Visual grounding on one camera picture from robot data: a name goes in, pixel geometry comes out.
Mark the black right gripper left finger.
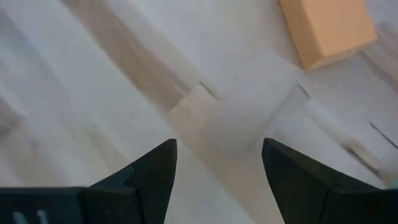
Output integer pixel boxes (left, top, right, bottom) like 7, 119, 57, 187
82, 138, 178, 224

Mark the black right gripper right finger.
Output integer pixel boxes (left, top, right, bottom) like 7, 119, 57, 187
261, 138, 379, 224

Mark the orange wooden block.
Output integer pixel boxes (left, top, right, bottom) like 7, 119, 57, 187
278, 0, 377, 70

